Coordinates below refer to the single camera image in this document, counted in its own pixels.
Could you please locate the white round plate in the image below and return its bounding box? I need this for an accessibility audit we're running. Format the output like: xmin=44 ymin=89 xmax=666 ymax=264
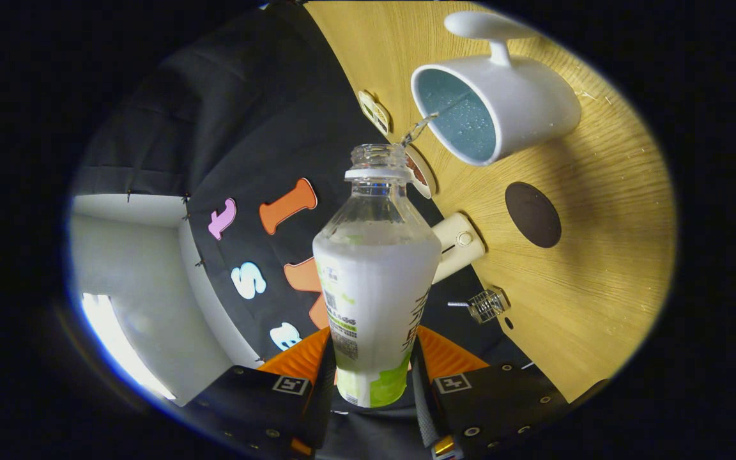
xmin=404 ymin=144 xmax=438 ymax=200

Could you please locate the wire mesh utensil holder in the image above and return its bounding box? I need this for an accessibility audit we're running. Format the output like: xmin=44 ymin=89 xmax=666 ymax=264
xmin=468 ymin=287 xmax=510 ymax=325

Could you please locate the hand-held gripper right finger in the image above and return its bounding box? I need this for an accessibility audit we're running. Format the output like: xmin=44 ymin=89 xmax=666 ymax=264
xmin=410 ymin=325 xmax=570 ymax=459

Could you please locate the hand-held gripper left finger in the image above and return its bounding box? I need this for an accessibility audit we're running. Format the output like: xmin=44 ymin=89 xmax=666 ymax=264
xmin=186 ymin=327 xmax=337 ymax=459

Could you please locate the white cup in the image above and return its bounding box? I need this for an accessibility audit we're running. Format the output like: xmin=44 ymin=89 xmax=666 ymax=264
xmin=410 ymin=10 xmax=583 ymax=167

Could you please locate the clear juice bottle white label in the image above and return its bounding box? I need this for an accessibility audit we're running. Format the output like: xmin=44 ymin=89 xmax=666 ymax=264
xmin=312 ymin=144 xmax=443 ymax=408

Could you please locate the dark brown round coaster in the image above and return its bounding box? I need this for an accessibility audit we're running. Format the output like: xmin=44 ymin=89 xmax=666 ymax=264
xmin=505 ymin=181 xmax=562 ymax=249

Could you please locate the white toaster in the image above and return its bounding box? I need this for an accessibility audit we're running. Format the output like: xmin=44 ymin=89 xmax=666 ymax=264
xmin=431 ymin=212 xmax=487 ymax=285

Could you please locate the wooden table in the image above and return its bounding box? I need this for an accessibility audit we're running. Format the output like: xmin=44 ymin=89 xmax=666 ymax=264
xmin=304 ymin=0 xmax=677 ymax=403

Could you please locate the white divided dish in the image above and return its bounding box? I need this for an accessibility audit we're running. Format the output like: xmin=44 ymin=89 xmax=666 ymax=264
xmin=358 ymin=89 xmax=392 ymax=135

